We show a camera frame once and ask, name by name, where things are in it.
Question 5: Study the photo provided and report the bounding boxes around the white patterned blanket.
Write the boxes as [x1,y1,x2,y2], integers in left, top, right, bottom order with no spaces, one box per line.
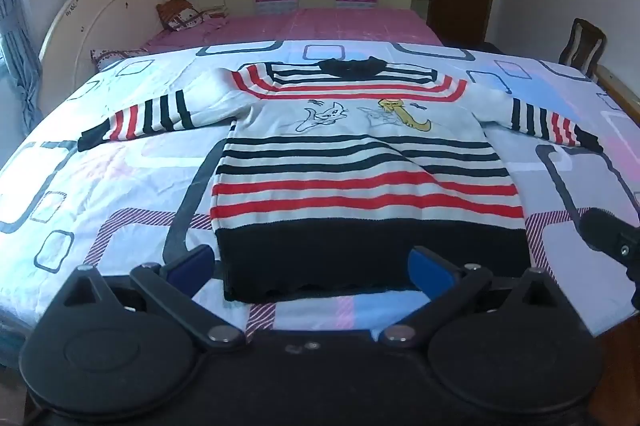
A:
[0,37,640,357]

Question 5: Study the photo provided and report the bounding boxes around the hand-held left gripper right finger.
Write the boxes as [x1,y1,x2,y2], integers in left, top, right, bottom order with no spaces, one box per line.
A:
[380,246,581,349]

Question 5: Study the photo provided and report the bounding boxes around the pink bed sheet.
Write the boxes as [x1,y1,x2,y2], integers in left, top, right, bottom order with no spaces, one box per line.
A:
[142,7,446,54]

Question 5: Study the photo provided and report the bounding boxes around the blue curtain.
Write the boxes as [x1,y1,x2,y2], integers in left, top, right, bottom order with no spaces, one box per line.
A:
[0,0,45,129]

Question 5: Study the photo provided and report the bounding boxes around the red patterned white pillow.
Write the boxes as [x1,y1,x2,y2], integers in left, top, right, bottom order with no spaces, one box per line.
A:
[90,48,150,68]

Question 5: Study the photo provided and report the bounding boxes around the cream round headboard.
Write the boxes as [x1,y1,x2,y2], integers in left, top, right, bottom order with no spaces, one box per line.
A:
[39,0,186,117]

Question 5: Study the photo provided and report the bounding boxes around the light wooden bed frame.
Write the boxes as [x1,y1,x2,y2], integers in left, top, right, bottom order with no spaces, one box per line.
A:
[597,65,640,127]

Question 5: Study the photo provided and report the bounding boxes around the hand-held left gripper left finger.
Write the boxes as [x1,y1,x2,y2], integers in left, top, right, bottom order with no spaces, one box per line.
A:
[47,245,247,353]

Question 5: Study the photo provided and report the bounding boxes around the striped knit sweater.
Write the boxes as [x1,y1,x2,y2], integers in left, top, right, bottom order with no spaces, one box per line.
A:
[77,57,605,304]

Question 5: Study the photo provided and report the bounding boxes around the dark wooden chair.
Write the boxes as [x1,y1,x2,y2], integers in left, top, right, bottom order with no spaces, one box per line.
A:
[558,18,608,73]

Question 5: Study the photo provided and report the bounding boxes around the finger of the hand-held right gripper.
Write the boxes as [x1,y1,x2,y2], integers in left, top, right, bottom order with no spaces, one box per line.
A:
[579,207,640,264]

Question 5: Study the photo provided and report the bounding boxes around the tiger print pillow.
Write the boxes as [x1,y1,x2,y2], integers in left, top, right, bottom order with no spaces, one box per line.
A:
[156,0,230,33]

